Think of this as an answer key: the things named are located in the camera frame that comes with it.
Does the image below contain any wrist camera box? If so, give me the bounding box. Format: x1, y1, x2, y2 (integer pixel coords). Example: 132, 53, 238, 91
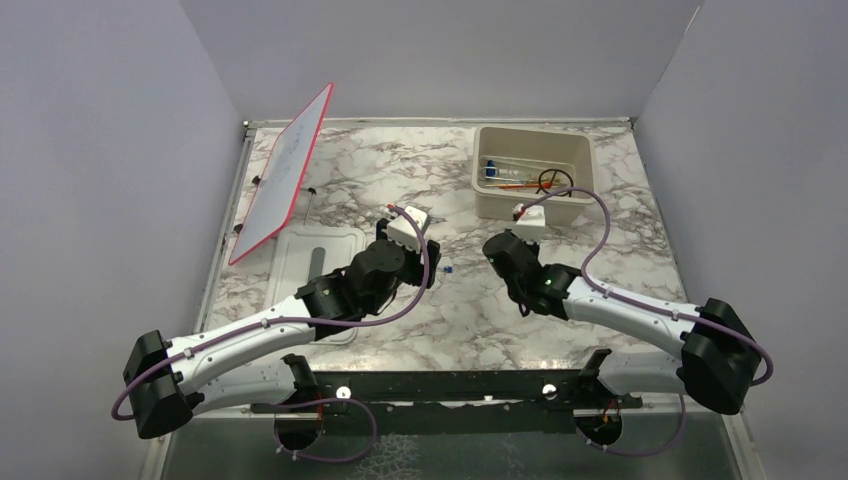
385, 206, 430, 253
512, 204, 546, 245

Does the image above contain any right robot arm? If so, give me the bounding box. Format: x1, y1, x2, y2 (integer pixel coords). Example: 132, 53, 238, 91
482, 230, 763, 415

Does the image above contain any black wire ring stand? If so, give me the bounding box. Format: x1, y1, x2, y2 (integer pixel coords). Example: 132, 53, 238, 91
536, 168, 575, 194

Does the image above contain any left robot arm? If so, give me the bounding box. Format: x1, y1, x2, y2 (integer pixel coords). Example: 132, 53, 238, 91
110, 207, 440, 439

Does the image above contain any red plastic spoon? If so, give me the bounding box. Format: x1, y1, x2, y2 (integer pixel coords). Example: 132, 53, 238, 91
493, 183, 546, 190

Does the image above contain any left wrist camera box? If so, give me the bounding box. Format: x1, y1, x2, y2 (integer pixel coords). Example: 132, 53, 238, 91
385, 206, 430, 253

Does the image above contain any white bin lid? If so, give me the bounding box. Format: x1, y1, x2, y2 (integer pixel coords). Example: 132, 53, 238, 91
264, 225, 366, 308

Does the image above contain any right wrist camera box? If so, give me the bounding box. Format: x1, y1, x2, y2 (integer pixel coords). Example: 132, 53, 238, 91
512, 204, 546, 245

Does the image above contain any red framed whiteboard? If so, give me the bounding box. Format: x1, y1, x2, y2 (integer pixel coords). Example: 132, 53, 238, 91
228, 82, 335, 266

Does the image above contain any beige plastic bin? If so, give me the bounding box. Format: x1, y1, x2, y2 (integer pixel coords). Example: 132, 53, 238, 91
470, 125, 597, 220

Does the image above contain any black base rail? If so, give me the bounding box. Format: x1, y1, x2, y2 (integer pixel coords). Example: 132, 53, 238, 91
250, 369, 643, 436

